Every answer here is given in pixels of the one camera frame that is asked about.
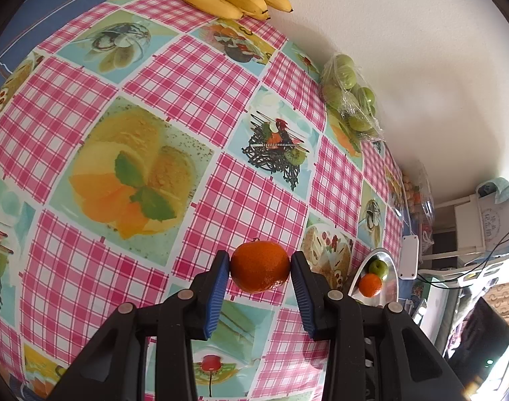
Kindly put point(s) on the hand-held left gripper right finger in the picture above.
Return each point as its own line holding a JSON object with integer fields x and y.
{"x": 300, "y": 296}

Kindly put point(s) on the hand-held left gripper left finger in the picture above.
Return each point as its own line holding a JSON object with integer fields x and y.
{"x": 216, "y": 294}

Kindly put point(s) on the orange tangerine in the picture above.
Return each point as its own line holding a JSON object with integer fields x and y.
{"x": 259, "y": 265}
{"x": 370, "y": 285}

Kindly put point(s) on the round green apple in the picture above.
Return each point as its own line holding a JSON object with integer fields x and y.
{"x": 377, "y": 267}

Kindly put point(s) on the round metal bowl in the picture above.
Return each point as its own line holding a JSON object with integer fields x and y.
{"x": 389, "y": 296}

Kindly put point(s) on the pink checkered tablecloth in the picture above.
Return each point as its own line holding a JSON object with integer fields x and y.
{"x": 246, "y": 200}

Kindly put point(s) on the white plastic box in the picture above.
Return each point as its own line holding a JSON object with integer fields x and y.
{"x": 409, "y": 257}

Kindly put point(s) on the pile of brown longans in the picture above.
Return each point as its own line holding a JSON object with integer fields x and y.
{"x": 411, "y": 196}

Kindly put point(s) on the clear plastic clamshell container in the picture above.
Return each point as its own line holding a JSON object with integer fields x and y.
{"x": 425, "y": 209}

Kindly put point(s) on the clear plastic tray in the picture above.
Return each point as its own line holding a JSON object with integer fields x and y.
{"x": 369, "y": 127}

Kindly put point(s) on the white chair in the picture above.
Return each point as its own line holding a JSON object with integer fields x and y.
{"x": 467, "y": 221}

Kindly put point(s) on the brown patterned curtain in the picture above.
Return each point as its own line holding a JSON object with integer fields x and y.
{"x": 507, "y": 300}

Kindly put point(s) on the white printed bucket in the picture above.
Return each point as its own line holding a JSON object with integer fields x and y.
{"x": 494, "y": 221}

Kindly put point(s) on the pile of small green apples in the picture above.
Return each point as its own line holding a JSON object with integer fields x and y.
{"x": 346, "y": 75}

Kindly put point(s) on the pale green cloth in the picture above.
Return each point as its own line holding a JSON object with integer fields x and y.
{"x": 498, "y": 188}

